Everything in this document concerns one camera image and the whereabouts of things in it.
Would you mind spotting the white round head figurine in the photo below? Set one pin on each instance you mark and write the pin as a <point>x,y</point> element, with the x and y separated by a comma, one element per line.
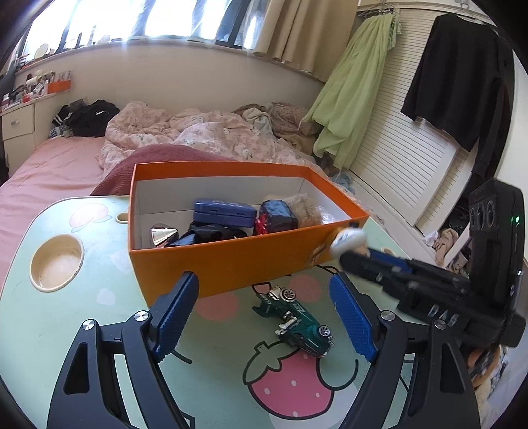
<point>348,240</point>

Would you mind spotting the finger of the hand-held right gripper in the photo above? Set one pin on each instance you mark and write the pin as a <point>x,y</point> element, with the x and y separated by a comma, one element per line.
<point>390,256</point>
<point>363,268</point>

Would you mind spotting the black shiny bag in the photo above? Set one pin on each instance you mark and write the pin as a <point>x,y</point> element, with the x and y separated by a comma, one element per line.
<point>206,235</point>

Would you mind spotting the white desk with drawers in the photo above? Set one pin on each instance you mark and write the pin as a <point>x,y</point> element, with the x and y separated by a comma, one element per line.
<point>18,121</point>

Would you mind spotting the green cartoon print desktop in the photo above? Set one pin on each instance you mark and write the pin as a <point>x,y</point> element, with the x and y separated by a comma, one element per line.
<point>222,330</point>

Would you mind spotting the orange storage box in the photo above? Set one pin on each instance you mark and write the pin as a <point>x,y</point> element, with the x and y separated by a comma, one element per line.
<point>60,86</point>

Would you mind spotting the white louvre door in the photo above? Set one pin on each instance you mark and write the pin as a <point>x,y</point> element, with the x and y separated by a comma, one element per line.
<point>412,173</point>

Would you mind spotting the shiny silver metal piece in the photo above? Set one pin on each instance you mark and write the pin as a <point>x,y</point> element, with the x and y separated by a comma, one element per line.
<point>163,236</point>

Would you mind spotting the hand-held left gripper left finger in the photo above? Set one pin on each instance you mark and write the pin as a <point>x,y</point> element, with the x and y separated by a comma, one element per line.
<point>175,317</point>

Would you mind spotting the blue rectangular case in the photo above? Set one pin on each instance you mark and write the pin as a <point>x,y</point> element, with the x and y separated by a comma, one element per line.
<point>225,210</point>

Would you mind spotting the black clothes pile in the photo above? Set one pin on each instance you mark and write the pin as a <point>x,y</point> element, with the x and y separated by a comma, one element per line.
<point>90,117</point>

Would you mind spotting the white fluffy pompom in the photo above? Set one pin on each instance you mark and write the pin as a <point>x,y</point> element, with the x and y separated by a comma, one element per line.
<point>307,208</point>

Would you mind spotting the maroon pillow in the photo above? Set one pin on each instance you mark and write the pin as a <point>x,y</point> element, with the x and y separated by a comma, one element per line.
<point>136,173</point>

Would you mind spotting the red and dark foil packet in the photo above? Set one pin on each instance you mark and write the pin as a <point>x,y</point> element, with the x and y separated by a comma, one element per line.
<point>276,216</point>

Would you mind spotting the pink floral duvet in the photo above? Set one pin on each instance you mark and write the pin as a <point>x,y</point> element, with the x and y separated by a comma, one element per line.
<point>198,132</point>

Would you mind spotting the black hanging garment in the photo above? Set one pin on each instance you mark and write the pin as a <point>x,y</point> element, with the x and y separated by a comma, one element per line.
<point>453,82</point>

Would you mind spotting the window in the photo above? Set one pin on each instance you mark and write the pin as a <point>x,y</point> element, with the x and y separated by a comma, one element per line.
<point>165,16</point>

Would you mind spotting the light green hanging garment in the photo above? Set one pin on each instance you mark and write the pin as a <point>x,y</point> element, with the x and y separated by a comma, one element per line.
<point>350,90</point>

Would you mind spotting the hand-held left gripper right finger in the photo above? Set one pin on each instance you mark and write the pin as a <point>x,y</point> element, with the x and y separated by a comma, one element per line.
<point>352,319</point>

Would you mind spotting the orange cardboard box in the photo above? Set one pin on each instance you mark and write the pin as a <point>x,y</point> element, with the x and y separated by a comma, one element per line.
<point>231,264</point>

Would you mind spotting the light blue cloth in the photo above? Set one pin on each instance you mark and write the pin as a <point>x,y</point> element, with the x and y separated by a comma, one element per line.
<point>344,183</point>

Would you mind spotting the beige crumpled cloth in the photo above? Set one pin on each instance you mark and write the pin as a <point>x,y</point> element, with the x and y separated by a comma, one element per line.
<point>445,245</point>

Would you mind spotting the beige clothes pile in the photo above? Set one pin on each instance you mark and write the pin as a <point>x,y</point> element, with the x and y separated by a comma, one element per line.
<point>284,119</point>

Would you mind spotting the round vanity mirror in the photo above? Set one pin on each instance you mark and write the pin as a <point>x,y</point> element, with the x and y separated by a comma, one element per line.
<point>40,51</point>

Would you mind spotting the green toy car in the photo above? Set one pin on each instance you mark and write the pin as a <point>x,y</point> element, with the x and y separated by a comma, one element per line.
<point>297,326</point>

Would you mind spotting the pink bed sheet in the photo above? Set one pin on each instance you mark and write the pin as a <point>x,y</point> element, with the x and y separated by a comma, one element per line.
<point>53,165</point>

